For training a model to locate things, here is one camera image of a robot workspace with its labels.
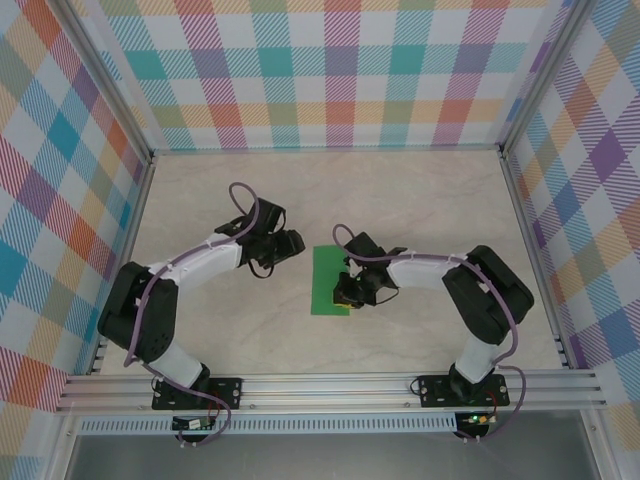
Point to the green paper sheet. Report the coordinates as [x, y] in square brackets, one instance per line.
[322, 280]

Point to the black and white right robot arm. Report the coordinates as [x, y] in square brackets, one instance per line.
[490, 300]

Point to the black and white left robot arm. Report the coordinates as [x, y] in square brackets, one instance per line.
[140, 320]

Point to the grey metal panel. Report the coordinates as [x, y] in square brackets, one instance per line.
[325, 460]

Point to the circuit board with green light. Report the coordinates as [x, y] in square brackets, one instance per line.
[477, 419]

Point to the circuit board with label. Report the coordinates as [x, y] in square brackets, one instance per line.
[192, 424]

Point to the aluminium table end rail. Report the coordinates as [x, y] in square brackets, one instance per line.
[325, 149]

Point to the wide aluminium mounting rail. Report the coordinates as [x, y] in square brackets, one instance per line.
[325, 392]

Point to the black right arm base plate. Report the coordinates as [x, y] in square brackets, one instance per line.
[435, 392]

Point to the aluminium table side rail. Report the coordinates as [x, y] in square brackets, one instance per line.
[127, 250]
[535, 250]

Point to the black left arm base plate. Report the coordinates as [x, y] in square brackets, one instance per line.
[225, 392]

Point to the aluminium frame post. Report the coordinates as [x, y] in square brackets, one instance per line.
[107, 80]
[544, 75]

